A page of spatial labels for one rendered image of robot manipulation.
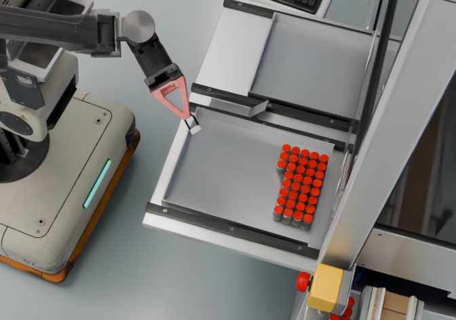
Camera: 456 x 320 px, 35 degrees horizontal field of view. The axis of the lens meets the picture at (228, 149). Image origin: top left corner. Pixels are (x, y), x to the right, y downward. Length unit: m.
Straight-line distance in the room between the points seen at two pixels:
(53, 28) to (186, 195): 0.58
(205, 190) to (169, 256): 0.91
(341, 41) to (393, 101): 0.97
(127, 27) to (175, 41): 1.73
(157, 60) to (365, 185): 0.45
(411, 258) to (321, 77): 0.63
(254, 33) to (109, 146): 0.76
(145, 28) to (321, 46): 0.73
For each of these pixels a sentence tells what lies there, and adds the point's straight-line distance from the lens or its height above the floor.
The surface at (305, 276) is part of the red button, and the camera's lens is 1.47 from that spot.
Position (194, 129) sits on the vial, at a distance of 1.36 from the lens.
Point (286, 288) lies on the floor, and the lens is 2.53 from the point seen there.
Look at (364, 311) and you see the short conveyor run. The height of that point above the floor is 0.93.
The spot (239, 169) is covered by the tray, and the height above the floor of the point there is 0.88.
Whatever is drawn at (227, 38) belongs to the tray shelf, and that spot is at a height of 0.88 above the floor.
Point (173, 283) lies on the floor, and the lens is 2.52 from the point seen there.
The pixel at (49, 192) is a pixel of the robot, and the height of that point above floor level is 0.28.
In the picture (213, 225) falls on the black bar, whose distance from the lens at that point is 1.62.
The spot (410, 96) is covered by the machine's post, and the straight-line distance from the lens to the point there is 0.96.
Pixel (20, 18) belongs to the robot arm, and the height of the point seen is 1.47.
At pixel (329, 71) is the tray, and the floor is 0.88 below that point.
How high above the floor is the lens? 2.39
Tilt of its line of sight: 61 degrees down
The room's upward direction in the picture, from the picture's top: 4 degrees clockwise
